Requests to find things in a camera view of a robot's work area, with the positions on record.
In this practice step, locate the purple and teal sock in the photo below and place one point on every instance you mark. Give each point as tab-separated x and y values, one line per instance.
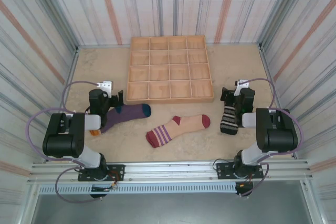
128	113

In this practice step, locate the black white striped sock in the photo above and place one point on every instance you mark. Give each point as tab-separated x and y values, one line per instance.
228	124

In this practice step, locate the beige sock purple stripes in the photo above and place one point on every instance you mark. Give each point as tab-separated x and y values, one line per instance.
183	127

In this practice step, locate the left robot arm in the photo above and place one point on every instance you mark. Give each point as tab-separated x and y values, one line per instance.
63	140

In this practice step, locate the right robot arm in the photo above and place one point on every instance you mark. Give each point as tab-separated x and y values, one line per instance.
278	134

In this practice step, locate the wooden compartment tray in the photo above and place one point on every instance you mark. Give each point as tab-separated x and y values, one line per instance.
160	73

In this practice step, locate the grey metal panel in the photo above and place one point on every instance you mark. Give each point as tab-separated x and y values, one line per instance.
170	208

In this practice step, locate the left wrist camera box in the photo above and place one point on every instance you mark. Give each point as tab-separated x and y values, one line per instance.
106	85

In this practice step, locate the aluminium frame bar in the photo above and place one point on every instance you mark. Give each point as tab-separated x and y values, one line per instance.
268	72
70	73

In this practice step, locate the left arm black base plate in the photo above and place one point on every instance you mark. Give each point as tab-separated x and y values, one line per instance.
116	169

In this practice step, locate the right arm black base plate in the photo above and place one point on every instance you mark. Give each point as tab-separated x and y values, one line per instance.
223	167

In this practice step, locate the aluminium extrusion rail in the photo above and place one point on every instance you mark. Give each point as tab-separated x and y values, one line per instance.
170	167

